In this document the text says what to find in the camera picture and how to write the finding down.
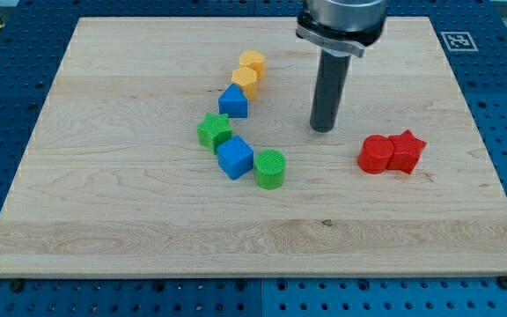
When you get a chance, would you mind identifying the fiducial marker tag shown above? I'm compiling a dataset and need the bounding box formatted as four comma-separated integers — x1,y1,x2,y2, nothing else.
441,31,478,52

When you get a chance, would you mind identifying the yellow hexagon block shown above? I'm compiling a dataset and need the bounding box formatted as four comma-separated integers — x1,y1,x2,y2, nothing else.
231,67,257,100

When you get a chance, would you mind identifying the red star block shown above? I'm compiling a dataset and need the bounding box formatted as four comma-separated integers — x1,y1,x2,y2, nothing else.
386,129,427,174

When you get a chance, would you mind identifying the green cylinder block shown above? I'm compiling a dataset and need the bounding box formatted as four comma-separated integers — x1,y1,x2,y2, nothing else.
254,149,286,189

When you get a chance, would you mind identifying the blue cube block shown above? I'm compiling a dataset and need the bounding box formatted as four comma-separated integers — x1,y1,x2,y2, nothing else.
217,136,254,180

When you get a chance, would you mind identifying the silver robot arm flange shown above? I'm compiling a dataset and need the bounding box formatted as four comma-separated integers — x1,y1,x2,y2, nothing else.
296,0,387,57

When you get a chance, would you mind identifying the red cylinder block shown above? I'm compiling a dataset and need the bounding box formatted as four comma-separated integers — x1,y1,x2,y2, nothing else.
357,135,394,174

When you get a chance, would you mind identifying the yellow cylinder block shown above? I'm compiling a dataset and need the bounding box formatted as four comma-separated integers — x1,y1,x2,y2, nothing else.
239,50,267,79

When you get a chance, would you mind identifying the wooden board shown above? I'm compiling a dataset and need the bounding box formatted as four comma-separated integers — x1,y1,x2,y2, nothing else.
0,17,507,279

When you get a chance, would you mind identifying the blue triangle block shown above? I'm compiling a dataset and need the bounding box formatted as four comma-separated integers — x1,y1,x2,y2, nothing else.
218,84,249,118

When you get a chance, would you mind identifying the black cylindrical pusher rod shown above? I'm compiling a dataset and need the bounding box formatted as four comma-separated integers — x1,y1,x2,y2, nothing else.
310,50,350,133

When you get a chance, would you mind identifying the green star block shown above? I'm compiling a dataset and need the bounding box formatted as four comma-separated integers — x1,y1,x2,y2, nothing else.
197,113,232,154

